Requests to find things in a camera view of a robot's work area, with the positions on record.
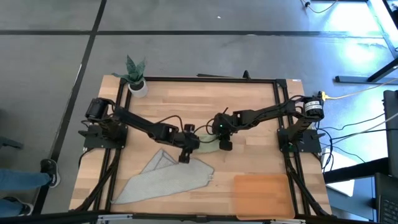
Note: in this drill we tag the silver metal bracket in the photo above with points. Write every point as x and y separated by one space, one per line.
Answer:
287 221
115 217

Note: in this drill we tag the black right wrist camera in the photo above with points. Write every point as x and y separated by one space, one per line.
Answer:
225 145

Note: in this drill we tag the green microfiber towel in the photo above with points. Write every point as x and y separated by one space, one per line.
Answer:
210 146

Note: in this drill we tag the green plant in white pot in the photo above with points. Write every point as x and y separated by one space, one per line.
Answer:
138 91

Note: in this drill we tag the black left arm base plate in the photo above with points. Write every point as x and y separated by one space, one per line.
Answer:
90 143

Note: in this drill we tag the black desk frame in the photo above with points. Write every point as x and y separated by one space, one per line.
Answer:
351 79

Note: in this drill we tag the black crossbar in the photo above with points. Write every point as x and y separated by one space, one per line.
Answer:
46 217

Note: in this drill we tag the person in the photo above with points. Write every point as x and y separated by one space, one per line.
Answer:
18 180

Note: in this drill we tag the black aluminium table frame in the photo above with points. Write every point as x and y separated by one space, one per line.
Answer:
217 79

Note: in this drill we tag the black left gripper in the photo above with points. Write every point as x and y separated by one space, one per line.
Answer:
191 143

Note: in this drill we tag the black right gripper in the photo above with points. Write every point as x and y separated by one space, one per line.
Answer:
222 126

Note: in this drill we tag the grey waffle-weave towel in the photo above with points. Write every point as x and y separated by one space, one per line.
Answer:
161 183

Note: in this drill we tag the dark grey computer tower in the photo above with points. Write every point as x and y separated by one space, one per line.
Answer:
391 133

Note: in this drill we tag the black chair leg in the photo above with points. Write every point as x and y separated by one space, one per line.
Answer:
9 143

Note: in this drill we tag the orange translucent plastic basket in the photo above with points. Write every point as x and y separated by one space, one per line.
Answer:
264 196

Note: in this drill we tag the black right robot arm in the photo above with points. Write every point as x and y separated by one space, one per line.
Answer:
267 112

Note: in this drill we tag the black desk beam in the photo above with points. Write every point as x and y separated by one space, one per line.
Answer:
354 171

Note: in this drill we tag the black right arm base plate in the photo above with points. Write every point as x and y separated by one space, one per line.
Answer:
312 141

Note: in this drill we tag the black laptop keyboard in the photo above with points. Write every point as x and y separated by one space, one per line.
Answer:
388 208

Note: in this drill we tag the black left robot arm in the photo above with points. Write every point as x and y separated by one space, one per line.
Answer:
140 123

